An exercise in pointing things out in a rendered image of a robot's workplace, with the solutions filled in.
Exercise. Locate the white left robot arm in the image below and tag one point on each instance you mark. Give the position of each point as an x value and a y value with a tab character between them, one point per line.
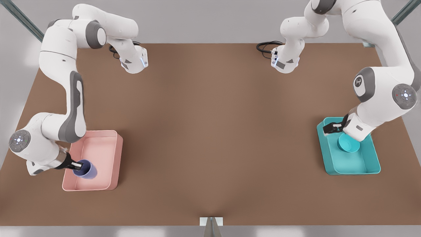
381	33

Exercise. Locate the purple cup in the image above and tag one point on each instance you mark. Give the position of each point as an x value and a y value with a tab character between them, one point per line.
86	169

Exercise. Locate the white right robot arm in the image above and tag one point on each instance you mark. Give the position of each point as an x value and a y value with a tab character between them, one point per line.
61	49

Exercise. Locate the teal box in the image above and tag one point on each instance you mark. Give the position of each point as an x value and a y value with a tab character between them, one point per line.
348	158

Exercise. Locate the pink box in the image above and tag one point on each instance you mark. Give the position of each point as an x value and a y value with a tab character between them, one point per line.
95	161

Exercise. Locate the teal bowl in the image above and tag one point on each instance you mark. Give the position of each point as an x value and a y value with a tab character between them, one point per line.
348	144

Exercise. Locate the silver frame post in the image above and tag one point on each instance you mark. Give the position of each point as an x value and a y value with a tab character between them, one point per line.
399	14
24	19
210	227

